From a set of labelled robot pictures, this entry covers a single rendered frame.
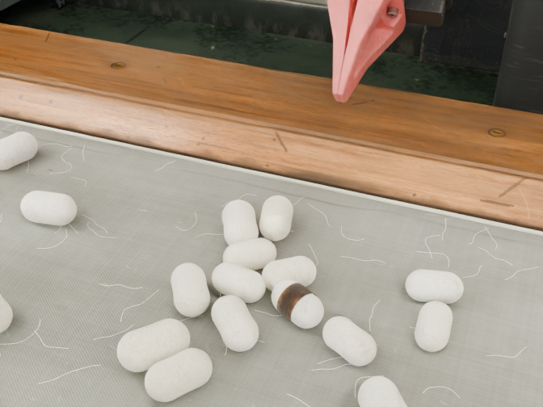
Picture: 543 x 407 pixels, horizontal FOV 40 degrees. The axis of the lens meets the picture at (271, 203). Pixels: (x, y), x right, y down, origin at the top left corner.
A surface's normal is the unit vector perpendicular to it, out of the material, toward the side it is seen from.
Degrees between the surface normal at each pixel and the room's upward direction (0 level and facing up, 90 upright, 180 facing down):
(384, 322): 0
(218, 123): 45
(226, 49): 0
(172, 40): 0
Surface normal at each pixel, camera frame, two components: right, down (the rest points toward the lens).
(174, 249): 0.00, -0.82
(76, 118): -0.25, -0.19
